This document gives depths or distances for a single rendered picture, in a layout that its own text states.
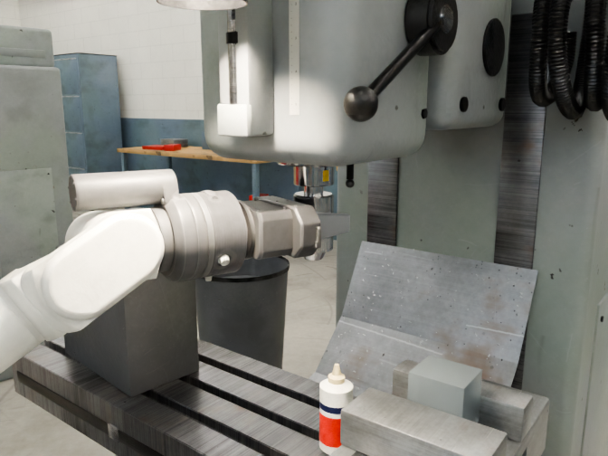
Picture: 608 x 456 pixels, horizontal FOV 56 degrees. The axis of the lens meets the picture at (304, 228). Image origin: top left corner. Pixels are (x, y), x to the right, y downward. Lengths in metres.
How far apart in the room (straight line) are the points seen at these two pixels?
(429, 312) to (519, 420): 0.38
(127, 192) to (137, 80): 7.46
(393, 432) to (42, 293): 0.34
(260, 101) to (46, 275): 0.24
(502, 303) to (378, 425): 0.43
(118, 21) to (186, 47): 1.40
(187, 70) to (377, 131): 6.68
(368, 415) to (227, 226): 0.23
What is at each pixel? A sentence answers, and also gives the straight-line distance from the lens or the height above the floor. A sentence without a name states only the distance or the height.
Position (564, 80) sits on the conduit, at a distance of 0.74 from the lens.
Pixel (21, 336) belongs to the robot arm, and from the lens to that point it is 0.53.
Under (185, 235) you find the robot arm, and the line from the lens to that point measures 0.54.
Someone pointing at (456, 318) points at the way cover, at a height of 1.03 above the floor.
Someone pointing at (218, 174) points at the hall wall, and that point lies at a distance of 6.89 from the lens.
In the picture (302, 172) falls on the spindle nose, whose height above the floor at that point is 1.30.
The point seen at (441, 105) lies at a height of 1.37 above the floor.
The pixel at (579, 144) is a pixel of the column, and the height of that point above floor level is 1.31.
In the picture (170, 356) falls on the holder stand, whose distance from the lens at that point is 0.89.
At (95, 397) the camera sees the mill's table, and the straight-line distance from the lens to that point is 0.91.
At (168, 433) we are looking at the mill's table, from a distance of 0.79.
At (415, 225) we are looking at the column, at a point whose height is 1.16.
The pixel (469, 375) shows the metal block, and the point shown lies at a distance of 0.62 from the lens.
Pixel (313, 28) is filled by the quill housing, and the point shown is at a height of 1.44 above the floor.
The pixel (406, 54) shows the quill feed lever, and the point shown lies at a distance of 0.56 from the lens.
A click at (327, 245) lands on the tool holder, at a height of 1.21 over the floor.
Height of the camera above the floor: 1.37
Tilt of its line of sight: 12 degrees down
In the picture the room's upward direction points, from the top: straight up
